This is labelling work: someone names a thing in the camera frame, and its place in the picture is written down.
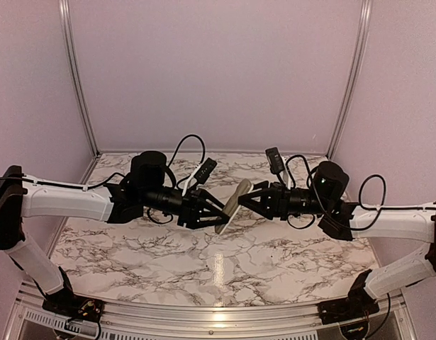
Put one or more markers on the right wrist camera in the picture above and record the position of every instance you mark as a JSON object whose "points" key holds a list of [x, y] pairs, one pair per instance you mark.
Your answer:
{"points": [[277, 165]]}

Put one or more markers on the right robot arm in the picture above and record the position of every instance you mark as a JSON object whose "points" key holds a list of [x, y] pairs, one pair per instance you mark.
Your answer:
{"points": [[352, 220]]}

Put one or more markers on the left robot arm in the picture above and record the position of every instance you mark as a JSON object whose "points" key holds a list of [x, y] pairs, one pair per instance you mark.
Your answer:
{"points": [[149, 185]]}

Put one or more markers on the left aluminium frame post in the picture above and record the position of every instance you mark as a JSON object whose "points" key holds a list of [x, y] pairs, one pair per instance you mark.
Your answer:
{"points": [[68, 35]]}

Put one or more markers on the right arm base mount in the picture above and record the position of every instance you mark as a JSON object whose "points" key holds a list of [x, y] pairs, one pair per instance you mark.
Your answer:
{"points": [[345, 309]]}

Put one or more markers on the aluminium frame post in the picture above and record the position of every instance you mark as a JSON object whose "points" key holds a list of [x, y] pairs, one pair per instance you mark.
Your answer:
{"points": [[355, 69], [68, 35]]}

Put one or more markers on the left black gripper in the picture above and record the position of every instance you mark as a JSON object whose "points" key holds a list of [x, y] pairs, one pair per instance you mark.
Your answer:
{"points": [[190, 214]]}

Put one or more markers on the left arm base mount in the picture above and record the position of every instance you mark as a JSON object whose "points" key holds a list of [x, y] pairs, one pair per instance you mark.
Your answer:
{"points": [[66, 302]]}

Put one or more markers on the grey remote control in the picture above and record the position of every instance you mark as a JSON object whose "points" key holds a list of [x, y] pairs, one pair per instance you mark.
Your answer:
{"points": [[232, 206]]}

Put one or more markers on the front aluminium rail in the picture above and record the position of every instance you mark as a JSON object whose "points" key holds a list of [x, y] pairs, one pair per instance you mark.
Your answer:
{"points": [[134, 320]]}

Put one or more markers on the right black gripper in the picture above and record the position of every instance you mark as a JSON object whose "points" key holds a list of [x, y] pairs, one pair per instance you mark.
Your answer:
{"points": [[275, 200]]}

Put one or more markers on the right aluminium frame post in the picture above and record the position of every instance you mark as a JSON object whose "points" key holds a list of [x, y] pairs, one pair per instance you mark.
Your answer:
{"points": [[355, 69]]}

